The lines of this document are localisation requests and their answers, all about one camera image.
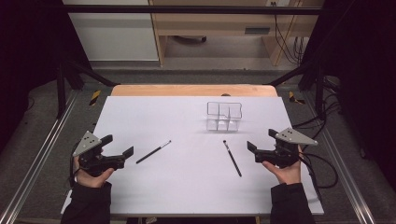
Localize left hand-held gripper cable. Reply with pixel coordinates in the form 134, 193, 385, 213
68, 143, 82, 189

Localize black brush with silver ferrule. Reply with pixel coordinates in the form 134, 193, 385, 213
135, 139, 172, 165

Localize black horizontal frame bar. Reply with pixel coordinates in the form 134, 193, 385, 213
64, 4, 323, 16

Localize right hand-held gripper cable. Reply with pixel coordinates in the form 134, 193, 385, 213
298, 155, 323, 202

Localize white cabinet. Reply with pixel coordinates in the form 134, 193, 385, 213
62, 0, 160, 63

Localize aluminium floor rail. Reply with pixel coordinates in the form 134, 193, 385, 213
0, 90, 80, 224
303, 92, 377, 224

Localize wooden table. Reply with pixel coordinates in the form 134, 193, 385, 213
110, 83, 278, 97

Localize black floor cables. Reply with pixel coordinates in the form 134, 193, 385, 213
292, 76, 342, 153

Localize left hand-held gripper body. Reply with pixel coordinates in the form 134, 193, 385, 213
72, 130, 126, 177

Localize clear acrylic organizer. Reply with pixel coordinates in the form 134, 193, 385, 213
205, 101, 244, 133

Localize black frame strut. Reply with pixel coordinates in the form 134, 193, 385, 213
55, 59, 120, 119
267, 60, 326, 116

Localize black hanging cables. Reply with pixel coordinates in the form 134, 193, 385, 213
270, 1, 307, 65

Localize person's left hand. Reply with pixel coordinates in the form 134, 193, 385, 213
74, 154, 116, 189

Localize wooden desk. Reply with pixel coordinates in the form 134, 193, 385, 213
148, 0, 325, 67

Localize white table board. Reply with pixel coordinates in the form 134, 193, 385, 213
60, 95, 325, 217

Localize hand-held gripper cable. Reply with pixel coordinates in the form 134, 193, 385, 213
298, 155, 323, 202
68, 143, 82, 189

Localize yellow black tape marker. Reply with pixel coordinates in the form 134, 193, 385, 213
89, 90, 102, 106
288, 91, 306, 105

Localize black makeup brush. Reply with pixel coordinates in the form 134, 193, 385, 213
222, 139, 243, 178

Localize person's right hand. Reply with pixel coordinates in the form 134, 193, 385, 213
262, 145, 304, 186

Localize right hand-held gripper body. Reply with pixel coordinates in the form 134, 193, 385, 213
254, 127, 319, 170

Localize thin black cable loop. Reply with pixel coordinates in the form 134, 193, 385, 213
300, 152, 339, 189

